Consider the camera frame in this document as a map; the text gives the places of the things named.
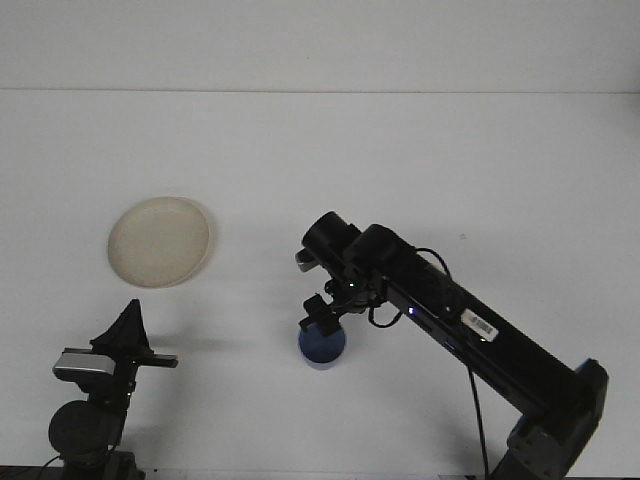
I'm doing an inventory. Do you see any pale blue cup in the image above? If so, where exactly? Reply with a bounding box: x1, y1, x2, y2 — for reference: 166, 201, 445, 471
297, 322, 348, 372

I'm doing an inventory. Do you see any pale round plate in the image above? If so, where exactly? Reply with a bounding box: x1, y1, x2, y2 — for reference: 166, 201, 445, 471
107, 195, 220, 290

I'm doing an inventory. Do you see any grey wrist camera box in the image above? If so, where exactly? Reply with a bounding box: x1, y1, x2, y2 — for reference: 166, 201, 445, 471
294, 249, 320, 274
52, 352, 117, 382

